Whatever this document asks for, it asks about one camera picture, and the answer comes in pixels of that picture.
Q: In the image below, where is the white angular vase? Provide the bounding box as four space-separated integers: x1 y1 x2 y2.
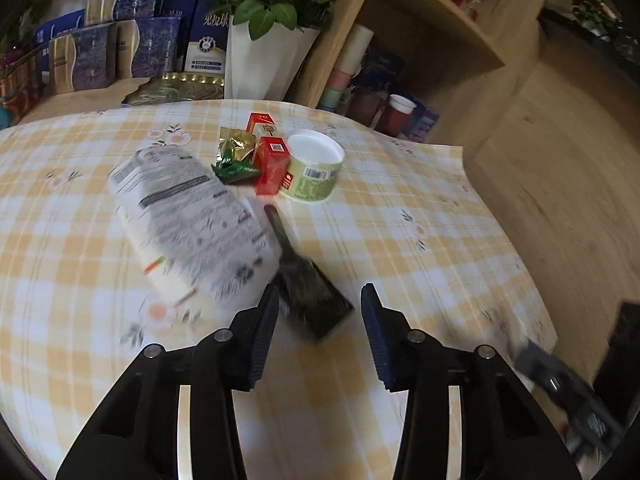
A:
224 22 321 102

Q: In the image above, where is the gold ornate tray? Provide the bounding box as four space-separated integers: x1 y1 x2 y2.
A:
120 72 226 107

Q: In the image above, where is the dark blue carton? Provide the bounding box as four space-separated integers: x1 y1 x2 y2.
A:
360 50 406 93

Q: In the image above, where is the red rose bouquet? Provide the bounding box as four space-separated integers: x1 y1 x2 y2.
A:
190 0 348 41

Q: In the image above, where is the green paper tub white lid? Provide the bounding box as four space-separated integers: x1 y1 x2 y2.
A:
277 129 346 205

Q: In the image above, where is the red box with white label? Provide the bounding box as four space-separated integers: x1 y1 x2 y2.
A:
251 135 292 197

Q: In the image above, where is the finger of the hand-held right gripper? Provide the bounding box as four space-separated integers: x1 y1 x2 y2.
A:
515 337 626 456

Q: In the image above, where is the wooden low cabinet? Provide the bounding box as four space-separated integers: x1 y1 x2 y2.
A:
20 75 226 126

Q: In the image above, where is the dark framed picture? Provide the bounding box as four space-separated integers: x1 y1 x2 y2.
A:
540 0 640 76

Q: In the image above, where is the blue and white box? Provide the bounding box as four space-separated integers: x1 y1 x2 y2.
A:
180 0 233 73

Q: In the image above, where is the yellow plaid floral tablecloth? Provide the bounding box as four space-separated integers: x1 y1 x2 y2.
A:
0 99 560 480

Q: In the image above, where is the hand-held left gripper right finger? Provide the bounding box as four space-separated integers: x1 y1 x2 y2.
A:
361 282 583 480

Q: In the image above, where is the small red box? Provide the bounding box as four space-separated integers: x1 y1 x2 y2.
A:
243 112 277 136

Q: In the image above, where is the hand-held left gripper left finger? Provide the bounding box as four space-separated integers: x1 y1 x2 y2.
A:
56 284 281 480

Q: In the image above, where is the stack of paper cups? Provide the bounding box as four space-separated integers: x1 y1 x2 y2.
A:
317 25 376 113

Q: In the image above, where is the red paper cup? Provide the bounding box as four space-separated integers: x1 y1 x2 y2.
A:
382 94 417 136

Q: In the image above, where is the black wrapper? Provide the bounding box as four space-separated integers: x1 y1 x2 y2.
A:
262 204 356 343

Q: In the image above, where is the small blue carton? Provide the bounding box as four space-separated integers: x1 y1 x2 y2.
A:
402 99 442 143

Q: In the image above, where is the reddish printed box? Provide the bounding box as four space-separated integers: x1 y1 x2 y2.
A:
0 45 51 111

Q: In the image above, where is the wooden shelf unit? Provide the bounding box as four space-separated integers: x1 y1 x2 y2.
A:
287 0 551 141

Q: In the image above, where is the dark blue box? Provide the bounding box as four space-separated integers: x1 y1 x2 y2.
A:
160 0 201 18

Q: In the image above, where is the white printed plastic bag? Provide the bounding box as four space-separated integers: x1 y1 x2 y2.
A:
107 146 283 311

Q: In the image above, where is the gold green tea packet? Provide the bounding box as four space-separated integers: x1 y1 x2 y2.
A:
211 127 263 186

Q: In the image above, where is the blue flat box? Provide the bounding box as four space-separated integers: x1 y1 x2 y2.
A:
32 10 86 43

